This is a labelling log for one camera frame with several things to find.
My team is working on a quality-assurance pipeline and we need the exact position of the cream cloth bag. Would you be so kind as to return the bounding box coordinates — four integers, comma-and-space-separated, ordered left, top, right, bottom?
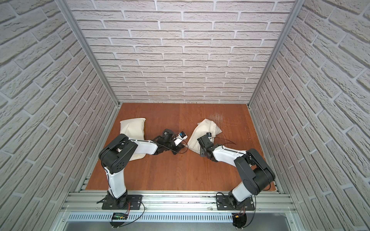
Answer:
117, 117, 147, 161
188, 119, 222, 154

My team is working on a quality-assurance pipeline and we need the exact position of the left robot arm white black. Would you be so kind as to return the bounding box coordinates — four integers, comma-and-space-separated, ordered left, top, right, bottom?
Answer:
99, 129, 188, 210

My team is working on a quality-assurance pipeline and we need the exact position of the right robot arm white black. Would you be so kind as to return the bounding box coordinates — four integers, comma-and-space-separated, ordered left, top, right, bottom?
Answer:
198, 135, 276, 209

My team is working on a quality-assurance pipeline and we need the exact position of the left green circuit board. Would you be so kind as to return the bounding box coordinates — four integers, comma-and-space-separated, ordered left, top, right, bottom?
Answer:
110, 213, 128, 228

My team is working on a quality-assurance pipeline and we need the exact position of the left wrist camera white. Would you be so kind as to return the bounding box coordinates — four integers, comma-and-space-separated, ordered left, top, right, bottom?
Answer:
174, 131, 188, 146

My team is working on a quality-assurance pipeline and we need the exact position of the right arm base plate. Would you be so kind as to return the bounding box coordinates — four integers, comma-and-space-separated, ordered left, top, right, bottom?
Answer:
215, 193, 255, 211

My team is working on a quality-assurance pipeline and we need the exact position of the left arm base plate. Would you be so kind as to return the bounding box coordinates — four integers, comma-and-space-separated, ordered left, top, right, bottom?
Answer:
97, 193, 143, 210

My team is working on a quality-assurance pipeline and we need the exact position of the aluminium front rail frame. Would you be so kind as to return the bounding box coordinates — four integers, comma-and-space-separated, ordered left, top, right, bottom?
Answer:
51, 191, 304, 231

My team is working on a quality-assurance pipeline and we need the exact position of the right aluminium corner post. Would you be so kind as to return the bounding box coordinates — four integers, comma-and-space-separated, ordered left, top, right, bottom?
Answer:
248, 0, 306, 107

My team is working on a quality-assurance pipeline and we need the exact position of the aluminium corner post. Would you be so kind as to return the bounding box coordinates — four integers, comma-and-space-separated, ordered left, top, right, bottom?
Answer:
248, 0, 306, 107
54, 0, 120, 107

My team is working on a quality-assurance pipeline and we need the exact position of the left aluminium corner post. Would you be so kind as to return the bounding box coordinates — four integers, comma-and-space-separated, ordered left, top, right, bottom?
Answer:
54, 0, 120, 107

